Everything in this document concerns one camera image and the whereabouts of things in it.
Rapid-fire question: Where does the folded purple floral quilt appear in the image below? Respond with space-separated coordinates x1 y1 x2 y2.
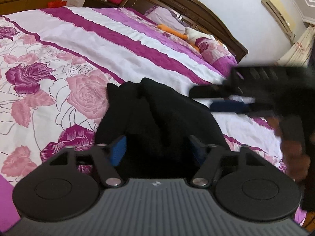
198 36 238 72

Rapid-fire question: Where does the red bag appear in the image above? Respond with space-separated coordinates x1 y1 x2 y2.
47 0 67 9

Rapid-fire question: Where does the dark wooden headboard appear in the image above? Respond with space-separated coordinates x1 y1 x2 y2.
122 0 249 64

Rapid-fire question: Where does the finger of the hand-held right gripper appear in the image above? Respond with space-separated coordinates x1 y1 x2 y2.
189 84 232 99
209 100 257 115

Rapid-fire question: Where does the purple white floral blanket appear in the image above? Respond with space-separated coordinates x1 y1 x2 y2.
0 6 308 227

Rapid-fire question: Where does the black garment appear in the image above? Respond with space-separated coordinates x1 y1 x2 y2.
95 77 233 180

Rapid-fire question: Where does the person's right hand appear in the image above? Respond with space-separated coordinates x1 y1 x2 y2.
267 115 312 184

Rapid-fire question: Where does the white orange plush toy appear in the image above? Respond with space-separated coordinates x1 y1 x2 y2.
157 24 228 52

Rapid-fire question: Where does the light purple pillow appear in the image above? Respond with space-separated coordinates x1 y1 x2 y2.
145 5 187 31

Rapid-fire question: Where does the cream wall air conditioner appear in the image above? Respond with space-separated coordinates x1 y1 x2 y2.
261 0 297 43

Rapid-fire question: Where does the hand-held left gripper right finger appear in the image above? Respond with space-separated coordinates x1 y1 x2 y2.
188 135 266 188

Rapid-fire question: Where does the dark wooden nightstand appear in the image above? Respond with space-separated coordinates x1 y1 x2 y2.
83 0 119 8

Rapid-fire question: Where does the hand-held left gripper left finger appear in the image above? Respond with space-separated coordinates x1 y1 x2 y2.
47 135 128 188

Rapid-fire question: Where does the cream orange floral curtain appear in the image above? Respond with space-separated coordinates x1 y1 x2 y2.
277 25 315 68

